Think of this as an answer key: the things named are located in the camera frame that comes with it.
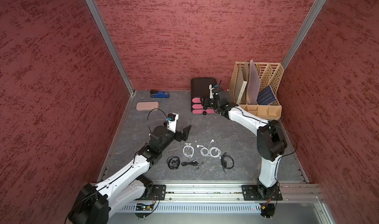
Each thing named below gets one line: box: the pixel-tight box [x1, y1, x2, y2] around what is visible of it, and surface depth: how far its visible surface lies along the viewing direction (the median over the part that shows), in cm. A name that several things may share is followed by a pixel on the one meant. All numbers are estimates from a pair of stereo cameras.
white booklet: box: [236, 80, 248, 105], surface depth 91 cm
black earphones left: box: [166, 155, 181, 170], surface depth 85 cm
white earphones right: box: [207, 139, 222, 159], surface depth 89 cm
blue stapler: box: [150, 89, 170, 99], surface depth 119 cm
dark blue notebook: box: [256, 84, 277, 106], surface depth 105 cm
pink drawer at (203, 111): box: [191, 109, 216, 116], surface depth 105 cm
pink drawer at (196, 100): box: [191, 97, 202, 104], surface depth 96 cm
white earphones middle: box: [196, 144, 211, 157], surface depth 89 cm
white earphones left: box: [182, 142, 195, 160], surface depth 90 cm
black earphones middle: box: [181, 159, 205, 170], surface depth 85 cm
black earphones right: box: [221, 151, 235, 177], surface depth 85 cm
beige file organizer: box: [228, 61, 285, 120], surface depth 105 cm
